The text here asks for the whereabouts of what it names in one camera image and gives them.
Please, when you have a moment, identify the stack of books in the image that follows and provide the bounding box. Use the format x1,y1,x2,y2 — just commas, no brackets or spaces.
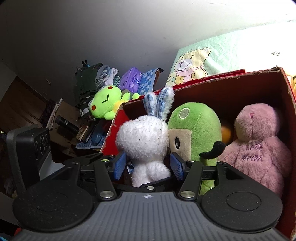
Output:
76,120,97,142

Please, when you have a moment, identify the red cardboard box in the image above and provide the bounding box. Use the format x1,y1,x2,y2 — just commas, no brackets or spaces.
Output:
99,66,296,239

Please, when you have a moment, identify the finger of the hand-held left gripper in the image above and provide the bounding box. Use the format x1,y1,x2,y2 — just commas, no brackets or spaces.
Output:
62,152,116,167
114,177,181,193

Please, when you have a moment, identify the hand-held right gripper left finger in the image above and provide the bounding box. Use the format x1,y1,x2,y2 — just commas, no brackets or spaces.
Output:
47,152,127,201

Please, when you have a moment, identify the wooden cabinet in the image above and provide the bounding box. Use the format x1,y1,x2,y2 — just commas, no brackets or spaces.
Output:
0,76,79,158

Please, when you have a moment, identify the green plush toy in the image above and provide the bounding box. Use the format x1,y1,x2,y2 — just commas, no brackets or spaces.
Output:
168,102,226,195

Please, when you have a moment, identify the white plush rabbit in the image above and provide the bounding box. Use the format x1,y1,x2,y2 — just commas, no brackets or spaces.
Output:
115,87,175,188

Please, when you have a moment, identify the blue checkered packet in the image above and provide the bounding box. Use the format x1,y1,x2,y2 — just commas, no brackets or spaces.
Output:
137,68,164,95

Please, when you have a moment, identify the purple packet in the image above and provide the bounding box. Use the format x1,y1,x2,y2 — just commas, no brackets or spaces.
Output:
120,67,142,93

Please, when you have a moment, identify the pink plush bear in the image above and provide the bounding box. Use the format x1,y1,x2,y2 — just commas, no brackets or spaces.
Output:
217,103,292,197

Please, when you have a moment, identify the striped folded cloth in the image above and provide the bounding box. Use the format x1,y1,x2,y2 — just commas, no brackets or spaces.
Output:
96,65,121,91

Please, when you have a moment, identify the dark green clothing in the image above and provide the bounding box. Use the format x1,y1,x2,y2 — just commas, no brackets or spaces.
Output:
74,60,103,109

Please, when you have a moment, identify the black bottle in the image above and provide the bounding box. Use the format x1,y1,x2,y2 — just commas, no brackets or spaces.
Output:
55,115,79,132

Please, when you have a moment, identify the green plush frog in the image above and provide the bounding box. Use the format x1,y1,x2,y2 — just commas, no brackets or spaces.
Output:
88,85,140,120

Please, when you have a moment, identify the orange round toy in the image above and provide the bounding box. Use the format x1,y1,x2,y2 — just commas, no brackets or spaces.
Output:
220,119,234,143

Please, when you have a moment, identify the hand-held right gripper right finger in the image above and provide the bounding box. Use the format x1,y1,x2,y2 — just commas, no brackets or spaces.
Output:
170,152,245,200

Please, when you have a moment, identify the leaning paper booklet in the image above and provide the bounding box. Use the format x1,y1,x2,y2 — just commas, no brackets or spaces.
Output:
46,98,63,130

